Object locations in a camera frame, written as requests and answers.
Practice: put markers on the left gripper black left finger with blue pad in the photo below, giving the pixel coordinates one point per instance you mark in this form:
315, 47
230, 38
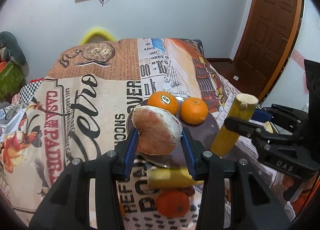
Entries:
66, 205

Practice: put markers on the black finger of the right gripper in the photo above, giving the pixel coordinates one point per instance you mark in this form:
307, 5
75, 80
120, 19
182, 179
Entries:
244, 128

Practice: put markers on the yellow sugarcane stick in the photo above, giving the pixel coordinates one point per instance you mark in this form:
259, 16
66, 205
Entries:
241, 109

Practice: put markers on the peeled pink pomelo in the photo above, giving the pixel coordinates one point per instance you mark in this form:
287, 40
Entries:
159, 131

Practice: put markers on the orange on tablecloth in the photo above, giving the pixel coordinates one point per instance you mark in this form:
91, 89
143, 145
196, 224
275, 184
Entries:
173, 204

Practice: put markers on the orange on plate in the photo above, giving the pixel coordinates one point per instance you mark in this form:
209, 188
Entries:
193, 111

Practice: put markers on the printed newspaper tablecloth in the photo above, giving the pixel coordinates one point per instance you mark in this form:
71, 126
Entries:
80, 109

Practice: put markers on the orange with sticker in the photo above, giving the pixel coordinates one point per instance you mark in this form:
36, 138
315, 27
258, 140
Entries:
164, 100

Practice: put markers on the brown wooden door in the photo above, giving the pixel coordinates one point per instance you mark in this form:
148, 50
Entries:
269, 35

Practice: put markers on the green box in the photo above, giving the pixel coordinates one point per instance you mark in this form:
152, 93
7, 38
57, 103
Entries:
11, 79

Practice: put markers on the yellow chair back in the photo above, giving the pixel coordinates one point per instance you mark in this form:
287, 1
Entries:
96, 33

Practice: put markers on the grey plush toy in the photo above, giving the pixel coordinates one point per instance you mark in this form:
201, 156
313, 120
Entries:
10, 49

